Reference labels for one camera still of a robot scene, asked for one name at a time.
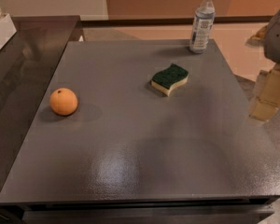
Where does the white box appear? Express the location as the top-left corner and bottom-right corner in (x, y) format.
(0, 14), (17, 50)

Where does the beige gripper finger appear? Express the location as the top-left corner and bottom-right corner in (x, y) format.
(249, 63), (280, 121)
(247, 25), (267, 46)

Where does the orange fruit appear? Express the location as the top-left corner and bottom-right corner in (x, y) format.
(49, 88), (78, 116)

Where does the green and yellow sponge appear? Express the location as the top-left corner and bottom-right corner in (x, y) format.
(150, 63), (189, 96)

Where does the clear plastic water bottle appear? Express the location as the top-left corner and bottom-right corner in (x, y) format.
(189, 0), (216, 53)

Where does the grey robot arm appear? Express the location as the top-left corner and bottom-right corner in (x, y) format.
(248, 9), (280, 122)

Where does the dark side table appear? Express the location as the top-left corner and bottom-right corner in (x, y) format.
(0, 16), (83, 192)

